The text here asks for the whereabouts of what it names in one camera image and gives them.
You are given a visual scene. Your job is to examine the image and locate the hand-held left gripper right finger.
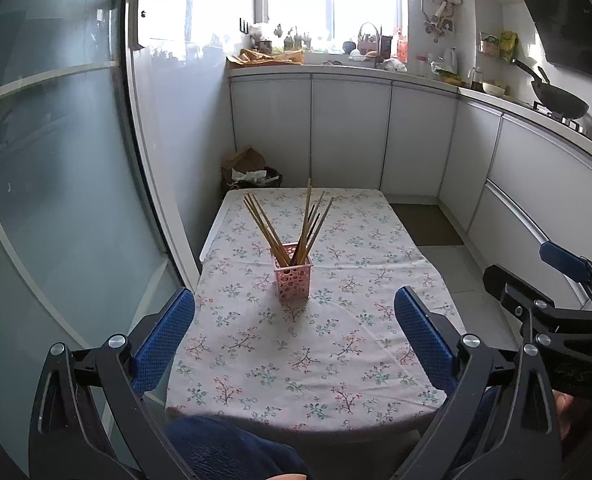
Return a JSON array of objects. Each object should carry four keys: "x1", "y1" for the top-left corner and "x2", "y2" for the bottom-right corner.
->
[{"x1": 393, "y1": 286, "x2": 564, "y2": 480}]

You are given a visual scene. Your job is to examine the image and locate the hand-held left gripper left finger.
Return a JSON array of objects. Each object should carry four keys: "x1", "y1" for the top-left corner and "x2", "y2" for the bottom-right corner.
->
[{"x1": 28, "y1": 287, "x2": 197, "y2": 480}]

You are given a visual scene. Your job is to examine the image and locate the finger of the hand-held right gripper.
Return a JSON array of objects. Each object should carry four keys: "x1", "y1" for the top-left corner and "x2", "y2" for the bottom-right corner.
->
[
  {"x1": 540, "y1": 241, "x2": 592, "y2": 309},
  {"x1": 483, "y1": 264, "x2": 592, "y2": 347}
]

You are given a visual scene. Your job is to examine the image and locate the pink perforated plastic basket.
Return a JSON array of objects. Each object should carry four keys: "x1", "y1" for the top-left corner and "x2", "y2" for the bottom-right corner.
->
[{"x1": 274, "y1": 242, "x2": 313, "y2": 302}]

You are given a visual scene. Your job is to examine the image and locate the group of wooden chopsticks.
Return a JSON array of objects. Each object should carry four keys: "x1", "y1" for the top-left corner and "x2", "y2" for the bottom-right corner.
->
[{"x1": 243, "y1": 178, "x2": 334, "y2": 267}]

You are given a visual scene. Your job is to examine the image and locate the person's right hand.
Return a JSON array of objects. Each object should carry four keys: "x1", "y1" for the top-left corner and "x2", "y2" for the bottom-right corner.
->
[{"x1": 556, "y1": 393, "x2": 592, "y2": 456}]

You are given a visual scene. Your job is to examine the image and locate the dark floor mat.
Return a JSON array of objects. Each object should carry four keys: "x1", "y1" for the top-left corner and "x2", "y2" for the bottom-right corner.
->
[{"x1": 388, "y1": 203, "x2": 464, "y2": 247}]

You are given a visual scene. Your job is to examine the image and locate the floral tablecloth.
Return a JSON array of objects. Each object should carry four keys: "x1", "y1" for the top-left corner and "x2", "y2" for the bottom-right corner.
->
[{"x1": 166, "y1": 188, "x2": 469, "y2": 433}]

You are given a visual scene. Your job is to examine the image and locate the dark blue pants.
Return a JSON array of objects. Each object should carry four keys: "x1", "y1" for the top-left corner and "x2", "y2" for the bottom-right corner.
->
[{"x1": 166, "y1": 414, "x2": 311, "y2": 480}]

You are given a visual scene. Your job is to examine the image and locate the black wok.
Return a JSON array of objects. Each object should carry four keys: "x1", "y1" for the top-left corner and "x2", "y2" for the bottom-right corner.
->
[{"x1": 513, "y1": 58, "x2": 590, "y2": 120}]

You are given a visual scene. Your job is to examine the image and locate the frosted glass sliding door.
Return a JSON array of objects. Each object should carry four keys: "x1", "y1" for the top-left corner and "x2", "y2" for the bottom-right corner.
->
[{"x1": 0, "y1": 0, "x2": 197, "y2": 480}]

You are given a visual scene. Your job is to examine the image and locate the black trash bin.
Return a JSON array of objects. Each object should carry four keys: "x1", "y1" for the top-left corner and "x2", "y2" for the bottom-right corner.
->
[{"x1": 221, "y1": 166, "x2": 283, "y2": 192}]

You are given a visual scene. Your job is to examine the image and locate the white kitchen cabinets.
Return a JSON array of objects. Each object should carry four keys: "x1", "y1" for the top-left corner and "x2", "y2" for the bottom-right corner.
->
[{"x1": 228, "y1": 67, "x2": 592, "y2": 311}]

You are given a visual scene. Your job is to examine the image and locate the hanging yellow green packets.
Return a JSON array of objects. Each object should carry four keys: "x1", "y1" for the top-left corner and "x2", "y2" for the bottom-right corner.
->
[{"x1": 478, "y1": 31, "x2": 519, "y2": 59}]

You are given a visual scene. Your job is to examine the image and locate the black range hood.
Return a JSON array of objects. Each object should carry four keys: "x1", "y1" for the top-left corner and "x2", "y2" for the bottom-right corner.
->
[{"x1": 500, "y1": 0, "x2": 592, "y2": 82}]

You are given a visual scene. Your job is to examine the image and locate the water heater pipes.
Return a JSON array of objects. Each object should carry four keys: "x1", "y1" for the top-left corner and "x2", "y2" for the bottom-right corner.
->
[{"x1": 422, "y1": 0, "x2": 456, "y2": 37}]

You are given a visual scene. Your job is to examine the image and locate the wicker basket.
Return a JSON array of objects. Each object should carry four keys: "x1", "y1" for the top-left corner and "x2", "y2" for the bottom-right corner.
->
[{"x1": 358, "y1": 22, "x2": 383, "y2": 56}]

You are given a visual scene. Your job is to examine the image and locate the brown paper bags on counter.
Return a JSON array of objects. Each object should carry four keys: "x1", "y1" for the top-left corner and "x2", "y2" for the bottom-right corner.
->
[{"x1": 226, "y1": 48, "x2": 304, "y2": 69}]

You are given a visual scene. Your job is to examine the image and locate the bright window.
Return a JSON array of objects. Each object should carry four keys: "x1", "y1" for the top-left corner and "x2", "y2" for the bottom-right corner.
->
[{"x1": 266, "y1": 0, "x2": 409, "y2": 53}]

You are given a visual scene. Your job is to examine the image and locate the silver door handle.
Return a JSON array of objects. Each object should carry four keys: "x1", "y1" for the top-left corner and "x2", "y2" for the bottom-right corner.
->
[{"x1": 132, "y1": 0, "x2": 169, "y2": 51}]

